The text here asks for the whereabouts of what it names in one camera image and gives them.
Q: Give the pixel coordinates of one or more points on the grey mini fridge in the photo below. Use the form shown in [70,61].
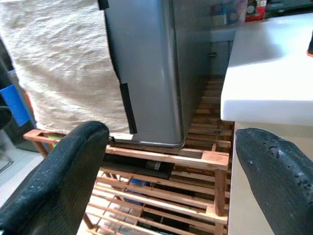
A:
[146,73]

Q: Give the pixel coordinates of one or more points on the wooden wine rack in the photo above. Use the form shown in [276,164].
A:
[212,159]

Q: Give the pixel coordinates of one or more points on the cream cabinet side panel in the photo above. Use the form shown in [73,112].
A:
[244,220]

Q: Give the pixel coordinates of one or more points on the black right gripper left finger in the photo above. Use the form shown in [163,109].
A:
[53,186]

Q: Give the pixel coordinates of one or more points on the blue printed box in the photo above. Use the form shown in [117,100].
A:
[227,12]

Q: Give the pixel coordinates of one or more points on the black orange object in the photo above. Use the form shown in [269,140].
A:
[310,44]

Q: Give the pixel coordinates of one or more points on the orange plastic bin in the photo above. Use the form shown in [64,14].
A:
[30,110]

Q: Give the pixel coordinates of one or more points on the black tape strip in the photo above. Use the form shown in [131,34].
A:
[103,4]

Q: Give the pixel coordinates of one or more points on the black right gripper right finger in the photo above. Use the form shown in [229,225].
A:
[283,186]

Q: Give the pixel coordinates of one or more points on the beige woven cloth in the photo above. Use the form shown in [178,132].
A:
[61,61]

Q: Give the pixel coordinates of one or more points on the red printed box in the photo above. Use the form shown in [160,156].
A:
[255,11]

